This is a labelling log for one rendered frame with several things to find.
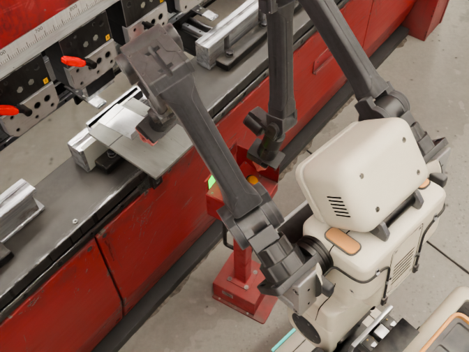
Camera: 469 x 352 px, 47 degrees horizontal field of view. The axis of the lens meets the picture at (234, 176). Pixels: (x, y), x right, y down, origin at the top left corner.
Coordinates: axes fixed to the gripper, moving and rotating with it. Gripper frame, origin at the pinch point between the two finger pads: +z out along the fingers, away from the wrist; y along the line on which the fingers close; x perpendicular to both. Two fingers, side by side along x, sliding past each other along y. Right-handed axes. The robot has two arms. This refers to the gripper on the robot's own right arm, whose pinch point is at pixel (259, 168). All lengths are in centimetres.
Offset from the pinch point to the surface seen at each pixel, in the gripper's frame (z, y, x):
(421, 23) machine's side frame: 62, -28, -193
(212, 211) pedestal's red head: 12.4, 5.8, 15.1
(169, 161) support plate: -15.3, 20.0, 23.6
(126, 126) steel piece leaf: -11.2, 37.4, 18.7
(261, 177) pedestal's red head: 9.4, -1.5, -3.9
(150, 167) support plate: -14.4, 23.5, 27.7
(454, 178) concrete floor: 62, -79, -98
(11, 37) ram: -49, 55, 37
